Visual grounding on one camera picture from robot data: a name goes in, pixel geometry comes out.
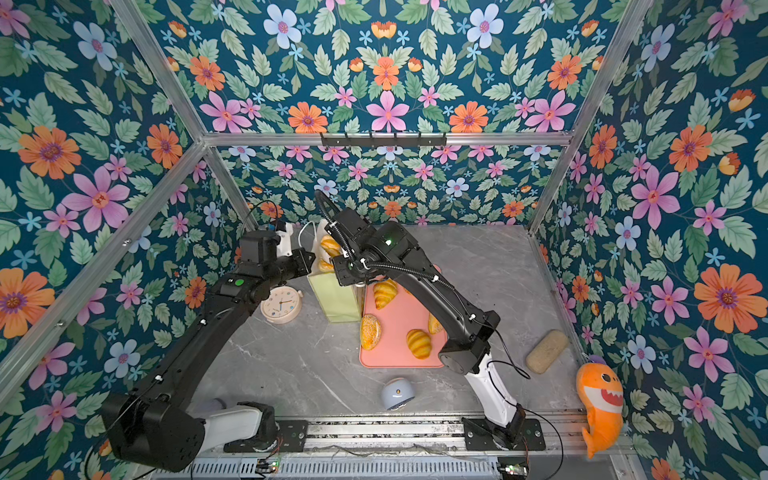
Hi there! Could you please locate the yellow twisted bread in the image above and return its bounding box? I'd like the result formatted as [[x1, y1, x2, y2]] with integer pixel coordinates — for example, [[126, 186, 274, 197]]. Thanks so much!
[[319, 235, 342, 272]]

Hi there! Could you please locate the green painted paper bag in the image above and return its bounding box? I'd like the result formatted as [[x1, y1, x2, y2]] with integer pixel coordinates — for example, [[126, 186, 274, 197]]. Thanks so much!
[[308, 220, 364, 323]]

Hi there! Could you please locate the large sesame bread loaf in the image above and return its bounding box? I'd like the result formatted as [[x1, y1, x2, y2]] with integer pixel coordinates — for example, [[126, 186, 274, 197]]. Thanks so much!
[[427, 314, 444, 335]]

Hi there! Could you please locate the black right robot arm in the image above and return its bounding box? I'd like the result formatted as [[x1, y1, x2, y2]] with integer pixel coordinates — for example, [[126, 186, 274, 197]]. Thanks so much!
[[315, 190, 526, 448]]

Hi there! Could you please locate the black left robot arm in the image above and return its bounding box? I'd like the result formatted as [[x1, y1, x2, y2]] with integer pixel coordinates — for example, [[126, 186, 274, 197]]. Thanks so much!
[[100, 230, 316, 472]]

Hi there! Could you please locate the small sesame bread loaf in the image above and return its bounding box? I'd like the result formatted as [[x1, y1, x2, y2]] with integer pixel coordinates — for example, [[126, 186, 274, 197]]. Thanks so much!
[[360, 314, 382, 351]]

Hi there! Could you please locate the striped yellow bread roll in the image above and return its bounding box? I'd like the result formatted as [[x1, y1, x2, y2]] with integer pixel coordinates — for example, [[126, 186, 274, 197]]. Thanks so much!
[[406, 329, 432, 360]]

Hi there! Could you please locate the yellow croissant left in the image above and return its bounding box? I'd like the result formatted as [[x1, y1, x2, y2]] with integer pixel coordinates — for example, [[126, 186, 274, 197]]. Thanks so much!
[[373, 279, 399, 310]]

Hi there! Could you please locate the pink round alarm clock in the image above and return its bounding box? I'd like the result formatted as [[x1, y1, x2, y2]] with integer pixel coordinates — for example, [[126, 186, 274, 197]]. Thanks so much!
[[259, 286, 303, 325]]

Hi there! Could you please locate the pink plastic tray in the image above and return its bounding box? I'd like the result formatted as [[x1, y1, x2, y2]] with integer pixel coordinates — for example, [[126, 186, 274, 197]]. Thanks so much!
[[359, 284, 447, 369]]

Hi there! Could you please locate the tan sponge block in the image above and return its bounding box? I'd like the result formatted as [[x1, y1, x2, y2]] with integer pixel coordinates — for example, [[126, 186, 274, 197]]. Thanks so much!
[[526, 330, 569, 374]]

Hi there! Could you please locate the orange shark plush toy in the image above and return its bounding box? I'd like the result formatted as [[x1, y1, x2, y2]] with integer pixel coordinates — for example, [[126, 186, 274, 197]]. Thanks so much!
[[576, 363, 624, 460]]

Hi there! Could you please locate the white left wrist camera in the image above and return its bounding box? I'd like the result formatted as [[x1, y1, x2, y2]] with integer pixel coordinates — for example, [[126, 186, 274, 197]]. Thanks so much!
[[274, 221, 294, 257]]

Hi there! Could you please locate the black hook rail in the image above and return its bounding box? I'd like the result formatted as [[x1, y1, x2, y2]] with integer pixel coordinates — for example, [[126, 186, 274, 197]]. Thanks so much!
[[320, 133, 448, 148]]

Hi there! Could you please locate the metal base rail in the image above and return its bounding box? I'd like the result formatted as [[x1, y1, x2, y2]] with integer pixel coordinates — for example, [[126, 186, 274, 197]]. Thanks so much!
[[152, 411, 646, 479]]

